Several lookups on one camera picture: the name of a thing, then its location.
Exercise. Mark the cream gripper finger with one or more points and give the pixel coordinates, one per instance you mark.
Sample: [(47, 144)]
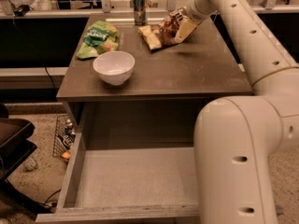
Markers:
[(186, 27)]

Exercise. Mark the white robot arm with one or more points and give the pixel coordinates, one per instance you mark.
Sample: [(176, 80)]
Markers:
[(234, 136)]

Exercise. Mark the dark chair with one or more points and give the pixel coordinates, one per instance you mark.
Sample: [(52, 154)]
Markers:
[(15, 148)]

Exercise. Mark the brown chip bag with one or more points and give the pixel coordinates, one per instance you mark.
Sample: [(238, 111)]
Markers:
[(161, 35)]

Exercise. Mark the wire basket with items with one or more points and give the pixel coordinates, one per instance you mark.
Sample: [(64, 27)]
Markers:
[(64, 138)]

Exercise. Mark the green chip bag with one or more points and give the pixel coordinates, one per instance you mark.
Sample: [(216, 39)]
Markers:
[(100, 37)]

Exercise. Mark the open grey top drawer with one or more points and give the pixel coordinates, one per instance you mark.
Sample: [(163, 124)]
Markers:
[(132, 163)]

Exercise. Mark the black device on ledge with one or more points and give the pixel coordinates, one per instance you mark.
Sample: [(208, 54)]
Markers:
[(21, 10)]

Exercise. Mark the grey cabinet with glossy top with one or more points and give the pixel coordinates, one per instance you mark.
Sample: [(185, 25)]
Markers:
[(149, 69)]

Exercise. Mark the tall drink can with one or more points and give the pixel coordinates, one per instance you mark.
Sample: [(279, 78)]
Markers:
[(140, 11)]

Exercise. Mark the white bowl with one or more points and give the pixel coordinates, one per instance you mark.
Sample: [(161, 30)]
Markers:
[(114, 67)]

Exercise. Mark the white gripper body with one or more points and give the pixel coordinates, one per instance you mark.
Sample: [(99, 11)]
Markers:
[(195, 11)]

